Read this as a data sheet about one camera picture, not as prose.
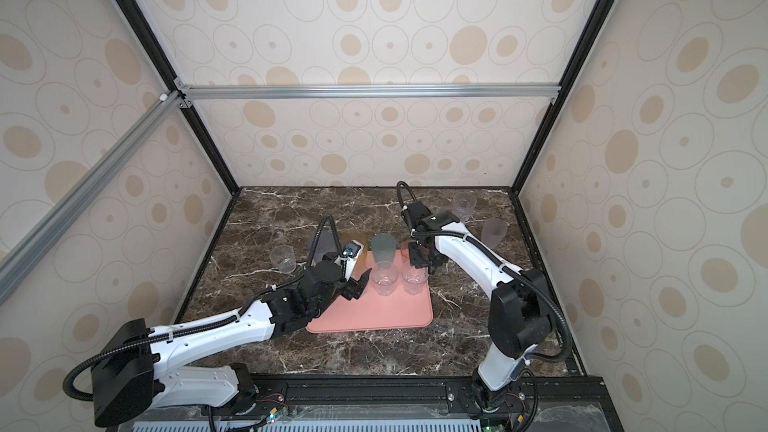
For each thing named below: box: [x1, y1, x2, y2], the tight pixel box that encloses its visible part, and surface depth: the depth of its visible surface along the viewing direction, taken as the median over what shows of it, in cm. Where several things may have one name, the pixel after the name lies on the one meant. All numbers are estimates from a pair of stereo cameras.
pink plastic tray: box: [306, 250, 433, 333], surface depth 93 cm
